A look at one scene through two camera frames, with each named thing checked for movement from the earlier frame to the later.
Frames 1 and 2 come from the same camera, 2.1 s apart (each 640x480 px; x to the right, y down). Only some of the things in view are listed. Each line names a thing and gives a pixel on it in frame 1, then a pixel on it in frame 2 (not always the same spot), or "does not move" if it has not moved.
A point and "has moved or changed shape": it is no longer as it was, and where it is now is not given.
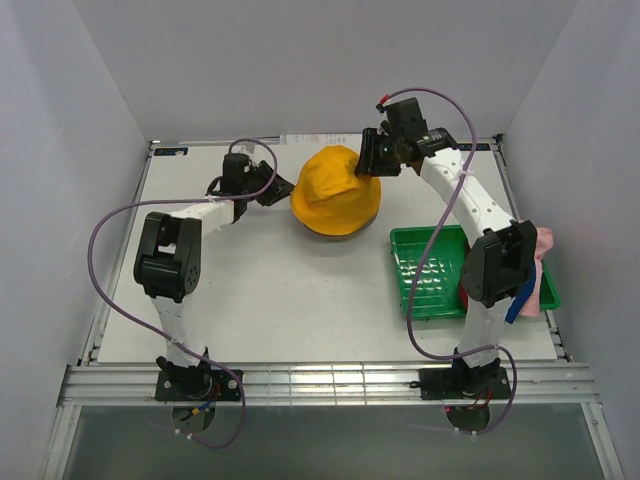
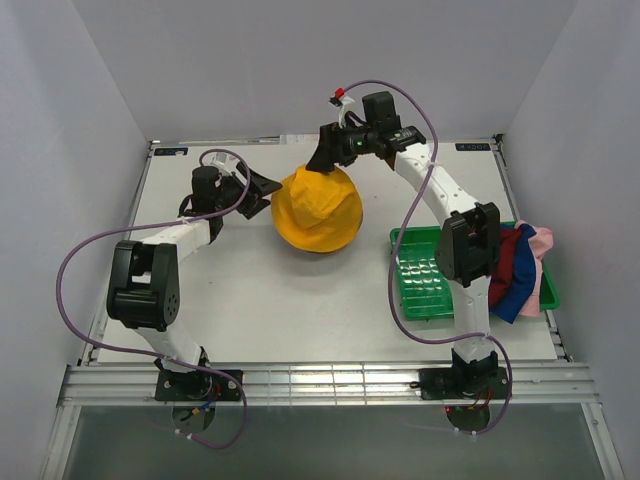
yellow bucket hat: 329,197 has moved or changed shape
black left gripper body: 260,178 to 232,194
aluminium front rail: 322,384 does not move
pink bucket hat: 544,240 does not move
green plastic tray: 439,293 does not move
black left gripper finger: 279,188 to 258,183
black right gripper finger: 369,144 to 325,155
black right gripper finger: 374,166 to 342,156
